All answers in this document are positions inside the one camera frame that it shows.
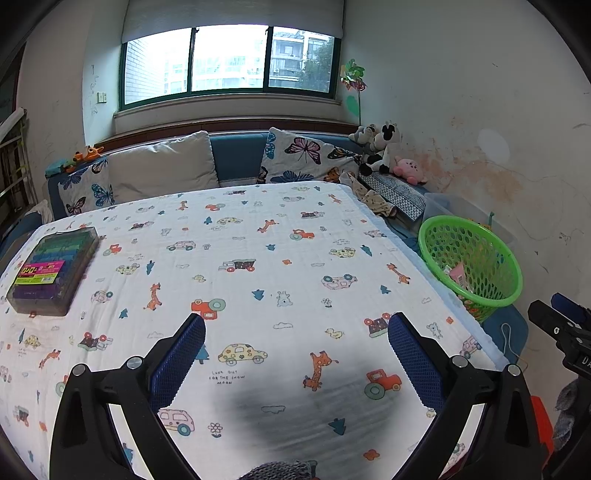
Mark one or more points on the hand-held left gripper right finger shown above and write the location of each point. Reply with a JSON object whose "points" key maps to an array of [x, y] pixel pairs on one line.
{"points": [[413, 355]]}

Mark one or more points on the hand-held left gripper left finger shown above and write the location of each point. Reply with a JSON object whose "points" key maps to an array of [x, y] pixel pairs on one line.
{"points": [[180, 360]]}

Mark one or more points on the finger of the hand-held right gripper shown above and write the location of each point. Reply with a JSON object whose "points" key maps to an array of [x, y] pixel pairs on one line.
{"points": [[572, 309], [551, 321]]}

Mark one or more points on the green plastic mesh basket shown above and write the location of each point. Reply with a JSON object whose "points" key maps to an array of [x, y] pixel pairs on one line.
{"points": [[498, 286]]}

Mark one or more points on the pink snack packet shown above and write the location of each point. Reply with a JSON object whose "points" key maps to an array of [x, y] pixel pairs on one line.
{"points": [[459, 277]]}

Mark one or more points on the blue floor mat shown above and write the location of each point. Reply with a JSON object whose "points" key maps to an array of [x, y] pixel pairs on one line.
{"points": [[512, 323]]}

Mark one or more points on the orange plastic object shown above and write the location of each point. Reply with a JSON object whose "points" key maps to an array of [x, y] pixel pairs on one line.
{"points": [[542, 424]]}

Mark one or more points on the printed white tablecloth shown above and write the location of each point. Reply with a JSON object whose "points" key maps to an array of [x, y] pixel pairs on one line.
{"points": [[277, 258]]}

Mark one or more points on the person's grey knit sweater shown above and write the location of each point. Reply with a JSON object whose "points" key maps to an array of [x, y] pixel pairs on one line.
{"points": [[277, 471]]}

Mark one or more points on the clear plastic storage bin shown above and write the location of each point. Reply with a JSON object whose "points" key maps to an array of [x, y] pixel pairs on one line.
{"points": [[443, 205]]}

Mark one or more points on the beige printed cloth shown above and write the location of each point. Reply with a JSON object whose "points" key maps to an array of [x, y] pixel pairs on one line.
{"points": [[374, 201]]}

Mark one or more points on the dark box of coloured markers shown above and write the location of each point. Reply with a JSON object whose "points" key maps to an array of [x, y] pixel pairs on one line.
{"points": [[46, 272]]}

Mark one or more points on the black and white patterned cushion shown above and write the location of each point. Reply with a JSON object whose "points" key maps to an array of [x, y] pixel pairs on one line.
{"points": [[397, 196]]}

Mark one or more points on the pink plush toy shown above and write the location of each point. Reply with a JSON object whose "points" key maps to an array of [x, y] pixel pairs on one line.
{"points": [[408, 168]]}

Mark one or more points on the small butterfly print pillow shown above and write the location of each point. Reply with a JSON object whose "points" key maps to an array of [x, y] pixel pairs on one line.
{"points": [[87, 189]]}

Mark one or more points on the beige pillow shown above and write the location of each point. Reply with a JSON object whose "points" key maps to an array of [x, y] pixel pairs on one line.
{"points": [[161, 166]]}

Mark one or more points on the black and white cow plush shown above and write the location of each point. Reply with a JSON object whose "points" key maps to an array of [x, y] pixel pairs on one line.
{"points": [[381, 147]]}

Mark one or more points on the blue sofa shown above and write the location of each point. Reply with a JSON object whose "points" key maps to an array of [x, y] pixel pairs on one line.
{"points": [[235, 157]]}

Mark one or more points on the large butterfly print pillow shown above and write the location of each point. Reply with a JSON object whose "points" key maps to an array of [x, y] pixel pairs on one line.
{"points": [[304, 157]]}

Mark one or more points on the orange toy animal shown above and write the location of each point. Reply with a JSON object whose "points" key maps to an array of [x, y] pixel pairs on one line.
{"points": [[87, 153]]}

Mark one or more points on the teal toy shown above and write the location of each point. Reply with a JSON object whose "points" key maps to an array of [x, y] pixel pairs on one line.
{"points": [[60, 167]]}

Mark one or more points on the grey and white plush toy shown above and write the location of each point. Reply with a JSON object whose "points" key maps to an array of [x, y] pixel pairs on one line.
{"points": [[362, 134]]}

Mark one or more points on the metal rack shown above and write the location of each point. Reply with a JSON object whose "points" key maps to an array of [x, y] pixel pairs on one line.
{"points": [[14, 170]]}

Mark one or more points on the colourful pinwheel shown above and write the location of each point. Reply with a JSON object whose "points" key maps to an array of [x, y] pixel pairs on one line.
{"points": [[353, 78]]}

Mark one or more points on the green framed window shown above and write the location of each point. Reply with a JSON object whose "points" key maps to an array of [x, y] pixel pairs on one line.
{"points": [[226, 60]]}

